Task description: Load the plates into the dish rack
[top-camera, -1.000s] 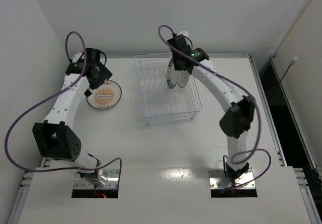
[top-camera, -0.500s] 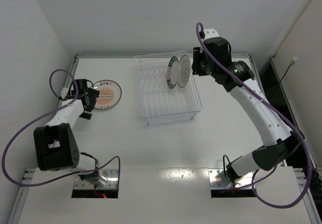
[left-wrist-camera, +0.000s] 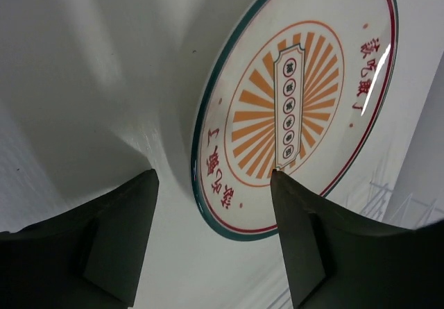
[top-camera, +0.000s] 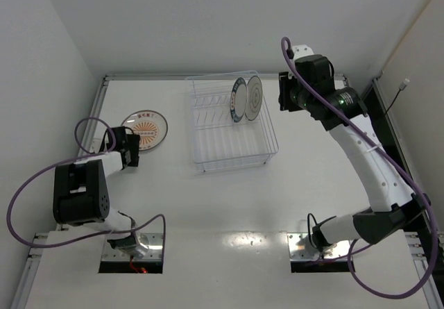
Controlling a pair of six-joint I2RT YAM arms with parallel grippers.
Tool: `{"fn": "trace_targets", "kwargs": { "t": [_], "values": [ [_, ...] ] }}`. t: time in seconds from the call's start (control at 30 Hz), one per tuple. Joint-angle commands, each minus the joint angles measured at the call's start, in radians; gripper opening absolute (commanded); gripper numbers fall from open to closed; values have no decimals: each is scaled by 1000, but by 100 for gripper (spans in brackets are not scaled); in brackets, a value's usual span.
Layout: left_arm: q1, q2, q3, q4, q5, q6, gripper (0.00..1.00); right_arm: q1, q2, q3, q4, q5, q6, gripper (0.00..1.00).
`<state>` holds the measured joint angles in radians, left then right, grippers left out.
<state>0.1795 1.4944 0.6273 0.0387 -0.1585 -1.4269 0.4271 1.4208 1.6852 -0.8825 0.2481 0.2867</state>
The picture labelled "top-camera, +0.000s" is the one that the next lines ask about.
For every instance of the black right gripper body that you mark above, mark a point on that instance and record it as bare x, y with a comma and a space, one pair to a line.
284, 91

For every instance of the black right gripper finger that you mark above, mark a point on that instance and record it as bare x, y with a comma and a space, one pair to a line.
282, 80
293, 94

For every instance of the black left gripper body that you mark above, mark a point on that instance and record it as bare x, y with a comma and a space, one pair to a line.
132, 150

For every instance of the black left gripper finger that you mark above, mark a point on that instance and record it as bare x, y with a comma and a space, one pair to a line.
133, 140
130, 159

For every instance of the orange sunburst plate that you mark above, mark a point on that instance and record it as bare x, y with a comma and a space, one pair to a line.
150, 125

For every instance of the white plate with dark rim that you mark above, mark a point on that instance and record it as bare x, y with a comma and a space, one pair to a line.
255, 96

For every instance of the green rimmed lettered plate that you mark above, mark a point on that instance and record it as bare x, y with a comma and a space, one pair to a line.
238, 100

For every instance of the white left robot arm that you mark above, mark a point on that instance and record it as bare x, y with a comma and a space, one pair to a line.
80, 194

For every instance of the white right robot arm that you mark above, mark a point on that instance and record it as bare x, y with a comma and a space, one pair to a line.
392, 202

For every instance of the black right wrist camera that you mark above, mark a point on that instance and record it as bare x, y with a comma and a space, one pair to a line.
348, 101

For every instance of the white wire dish rack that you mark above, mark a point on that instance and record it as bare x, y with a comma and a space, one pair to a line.
219, 143

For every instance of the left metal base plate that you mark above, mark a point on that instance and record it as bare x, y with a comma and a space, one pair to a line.
143, 247

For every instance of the metal base plate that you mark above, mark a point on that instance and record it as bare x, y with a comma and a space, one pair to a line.
300, 250
143, 247

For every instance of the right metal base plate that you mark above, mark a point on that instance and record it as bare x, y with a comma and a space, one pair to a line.
300, 250

